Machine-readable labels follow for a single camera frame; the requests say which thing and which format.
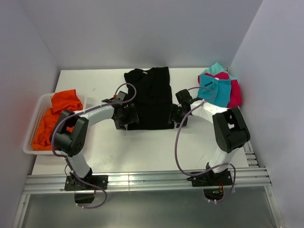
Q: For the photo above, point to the orange shirt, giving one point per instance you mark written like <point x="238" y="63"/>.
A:
<point x="64" y="100"/>

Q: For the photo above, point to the white plastic basket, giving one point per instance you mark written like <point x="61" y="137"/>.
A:
<point x="43" y="104"/>

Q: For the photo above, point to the teal shirt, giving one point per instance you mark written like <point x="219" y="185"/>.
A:
<point x="214" y="90"/>

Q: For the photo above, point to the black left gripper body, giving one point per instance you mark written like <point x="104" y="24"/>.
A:
<point x="126" y="118"/>

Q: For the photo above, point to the light turquoise shirt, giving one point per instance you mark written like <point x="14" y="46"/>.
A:
<point x="214" y="69"/>

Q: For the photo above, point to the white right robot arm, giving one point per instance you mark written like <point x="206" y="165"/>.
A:
<point x="230" y="129"/>

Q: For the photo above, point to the magenta shirt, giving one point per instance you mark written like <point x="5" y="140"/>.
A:
<point x="235" y="95"/>

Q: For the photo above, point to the black t-shirt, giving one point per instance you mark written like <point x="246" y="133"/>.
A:
<point x="153" y="99"/>

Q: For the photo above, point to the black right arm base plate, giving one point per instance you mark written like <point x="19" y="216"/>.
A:
<point x="204" y="180"/>

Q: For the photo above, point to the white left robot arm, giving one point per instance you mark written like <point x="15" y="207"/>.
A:
<point x="69" y="134"/>

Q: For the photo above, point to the aluminium rail frame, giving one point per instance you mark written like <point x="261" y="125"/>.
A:
<point x="147" y="164"/>

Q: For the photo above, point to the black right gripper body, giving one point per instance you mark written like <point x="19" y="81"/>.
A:
<point x="177" y="114"/>

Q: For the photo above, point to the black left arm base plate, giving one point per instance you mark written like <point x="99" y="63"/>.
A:
<point x="73" y="184"/>

